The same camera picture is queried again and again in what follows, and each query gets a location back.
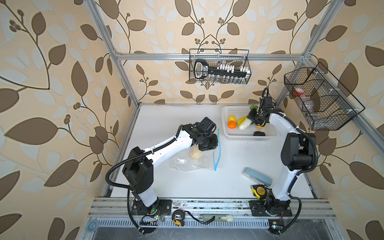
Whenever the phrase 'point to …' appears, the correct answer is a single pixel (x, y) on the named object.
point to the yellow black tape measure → (259, 191)
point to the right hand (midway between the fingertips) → (249, 117)
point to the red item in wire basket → (298, 91)
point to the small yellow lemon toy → (232, 118)
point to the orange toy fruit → (231, 124)
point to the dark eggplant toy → (259, 133)
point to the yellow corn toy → (241, 120)
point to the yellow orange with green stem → (259, 127)
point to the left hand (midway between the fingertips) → (219, 145)
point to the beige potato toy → (196, 154)
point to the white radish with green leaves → (248, 121)
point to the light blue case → (254, 174)
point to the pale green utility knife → (218, 218)
